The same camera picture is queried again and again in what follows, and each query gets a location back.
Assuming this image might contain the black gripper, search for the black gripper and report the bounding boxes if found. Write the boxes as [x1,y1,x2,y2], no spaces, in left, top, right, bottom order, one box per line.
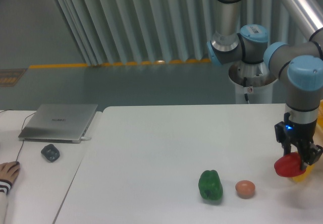
[274,113,322,171]

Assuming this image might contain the red bell pepper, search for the red bell pepper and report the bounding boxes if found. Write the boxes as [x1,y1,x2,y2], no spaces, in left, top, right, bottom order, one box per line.
[274,152,305,178]

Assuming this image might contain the striped sleeve forearm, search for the striped sleeve forearm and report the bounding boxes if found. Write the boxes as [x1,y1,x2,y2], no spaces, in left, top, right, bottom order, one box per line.
[0,179,12,224]

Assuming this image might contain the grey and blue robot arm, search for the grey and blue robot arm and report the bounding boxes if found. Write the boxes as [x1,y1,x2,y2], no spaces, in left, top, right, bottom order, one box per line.
[207,0,322,176]

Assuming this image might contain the yellow plastic basket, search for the yellow plastic basket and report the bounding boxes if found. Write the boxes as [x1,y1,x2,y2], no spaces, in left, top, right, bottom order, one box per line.
[315,100,323,134]

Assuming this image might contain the person's hand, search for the person's hand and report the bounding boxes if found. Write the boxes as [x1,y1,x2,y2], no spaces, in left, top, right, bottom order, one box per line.
[0,161,20,185]

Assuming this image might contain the yellow bell pepper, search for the yellow bell pepper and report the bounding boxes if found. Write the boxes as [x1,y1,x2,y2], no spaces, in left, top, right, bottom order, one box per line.
[291,164,315,183]

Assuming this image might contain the brown egg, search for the brown egg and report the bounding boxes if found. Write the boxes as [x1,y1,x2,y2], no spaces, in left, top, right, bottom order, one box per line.
[235,180,255,198]

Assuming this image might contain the green bell pepper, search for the green bell pepper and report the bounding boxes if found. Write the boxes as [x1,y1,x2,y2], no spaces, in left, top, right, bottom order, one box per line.
[198,170,223,201]

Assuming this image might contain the folding partition screen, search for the folding partition screen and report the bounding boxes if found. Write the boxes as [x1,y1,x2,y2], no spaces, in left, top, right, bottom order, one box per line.
[45,0,323,66]

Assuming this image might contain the silver laptop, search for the silver laptop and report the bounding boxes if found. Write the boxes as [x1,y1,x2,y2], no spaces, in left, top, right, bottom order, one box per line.
[18,104,98,143]

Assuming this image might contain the black power adapter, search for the black power adapter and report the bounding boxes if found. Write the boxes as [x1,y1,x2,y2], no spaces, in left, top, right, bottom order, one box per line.
[41,144,60,162]

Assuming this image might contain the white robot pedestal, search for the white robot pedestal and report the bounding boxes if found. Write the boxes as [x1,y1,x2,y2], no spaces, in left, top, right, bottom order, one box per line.
[229,61,277,104]

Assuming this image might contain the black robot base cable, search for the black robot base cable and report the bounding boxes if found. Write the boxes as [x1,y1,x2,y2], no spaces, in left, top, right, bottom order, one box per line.
[242,77,250,104]

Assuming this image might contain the black mouse cable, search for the black mouse cable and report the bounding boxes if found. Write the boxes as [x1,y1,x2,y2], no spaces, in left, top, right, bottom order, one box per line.
[0,109,37,163]

